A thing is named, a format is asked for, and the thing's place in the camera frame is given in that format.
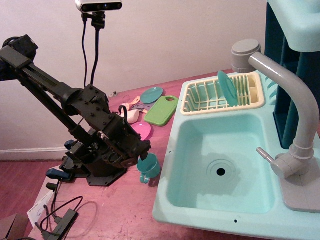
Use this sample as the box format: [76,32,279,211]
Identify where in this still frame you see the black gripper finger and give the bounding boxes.
[139,146,150,161]
[117,158,137,169]

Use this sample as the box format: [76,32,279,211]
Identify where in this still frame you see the cream dish drying rack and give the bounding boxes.
[180,72,265,116]

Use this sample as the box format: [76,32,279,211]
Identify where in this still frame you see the pink plate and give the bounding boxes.
[131,121,152,141]

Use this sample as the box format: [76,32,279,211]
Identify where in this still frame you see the brown cardboard box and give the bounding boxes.
[0,214,29,240]

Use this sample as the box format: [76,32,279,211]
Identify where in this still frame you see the teal plate on table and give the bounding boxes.
[140,86,164,104]

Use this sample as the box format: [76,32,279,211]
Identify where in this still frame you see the cream toy scoop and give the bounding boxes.
[126,110,140,124]

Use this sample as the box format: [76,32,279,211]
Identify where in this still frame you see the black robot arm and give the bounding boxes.
[0,34,151,169]

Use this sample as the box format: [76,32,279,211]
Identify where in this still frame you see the peach toy utensil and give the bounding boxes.
[122,96,140,111]

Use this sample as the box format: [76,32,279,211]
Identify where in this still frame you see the silver depth camera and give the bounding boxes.
[75,0,123,13]

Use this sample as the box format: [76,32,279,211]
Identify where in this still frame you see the grey toy faucet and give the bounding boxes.
[231,38,320,213]

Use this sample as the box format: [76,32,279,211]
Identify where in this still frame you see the grey toy utensil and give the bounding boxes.
[131,103,152,113]

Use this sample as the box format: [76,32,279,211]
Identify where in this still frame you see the black camera cable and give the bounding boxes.
[81,12,89,88]

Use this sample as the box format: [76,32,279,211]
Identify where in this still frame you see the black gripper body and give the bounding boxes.
[97,115,151,168]

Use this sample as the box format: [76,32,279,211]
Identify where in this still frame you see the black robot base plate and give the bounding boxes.
[85,159,128,187]

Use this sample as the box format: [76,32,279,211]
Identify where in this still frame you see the dark teal toy cabinet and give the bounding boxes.
[265,0,320,152]

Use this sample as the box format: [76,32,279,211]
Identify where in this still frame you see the green cutting board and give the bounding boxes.
[144,95,179,127]

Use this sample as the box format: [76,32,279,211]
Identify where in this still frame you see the black usb hub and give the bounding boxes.
[48,209,79,240]

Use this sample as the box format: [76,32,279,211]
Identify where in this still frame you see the teal plate in rack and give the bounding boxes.
[217,71,238,107]

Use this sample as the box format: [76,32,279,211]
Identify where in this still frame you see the white paper sheet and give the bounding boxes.
[26,185,54,228]

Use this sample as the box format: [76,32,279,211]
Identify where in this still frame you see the light teal toy sink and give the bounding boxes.
[153,75,320,234]

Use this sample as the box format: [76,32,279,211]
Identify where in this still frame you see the blue clamp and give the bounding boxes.
[46,168,71,181]

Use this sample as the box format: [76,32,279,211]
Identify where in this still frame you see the teal toy cup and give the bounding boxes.
[137,153,161,184]

